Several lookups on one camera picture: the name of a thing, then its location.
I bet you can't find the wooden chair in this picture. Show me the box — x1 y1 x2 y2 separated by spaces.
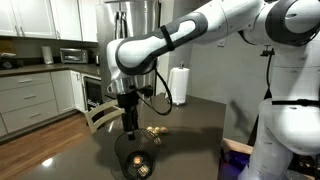
85 100 124 133

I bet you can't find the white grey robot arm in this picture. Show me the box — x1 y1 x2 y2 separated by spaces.
106 0 320 180

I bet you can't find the silver paper towel holder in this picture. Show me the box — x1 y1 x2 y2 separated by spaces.
171 60 188 106

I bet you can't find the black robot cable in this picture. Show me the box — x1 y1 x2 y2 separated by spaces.
134 66 174 117

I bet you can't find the silver toaster oven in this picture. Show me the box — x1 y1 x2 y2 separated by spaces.
60 48 88 64

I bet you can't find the stainless steel refrigerator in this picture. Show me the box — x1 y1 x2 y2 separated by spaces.
96 0 162 101

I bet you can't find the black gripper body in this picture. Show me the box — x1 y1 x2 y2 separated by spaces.
117 91 139 132

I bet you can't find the white paper towel roll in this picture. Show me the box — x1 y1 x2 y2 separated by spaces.
168 67 190 104

